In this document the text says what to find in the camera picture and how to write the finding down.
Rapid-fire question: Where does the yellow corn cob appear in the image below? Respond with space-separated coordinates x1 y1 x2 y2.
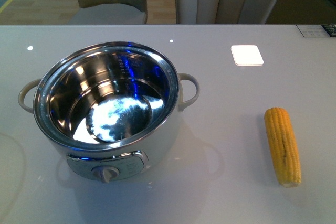
264 107 301 188

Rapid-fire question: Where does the glass pot lid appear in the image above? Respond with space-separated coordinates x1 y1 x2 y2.
1 133 25 215

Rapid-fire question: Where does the white electric cooking pot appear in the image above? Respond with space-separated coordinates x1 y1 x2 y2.
18 41 200 183

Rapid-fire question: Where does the black white table label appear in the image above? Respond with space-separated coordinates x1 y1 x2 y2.
296 23 335 37

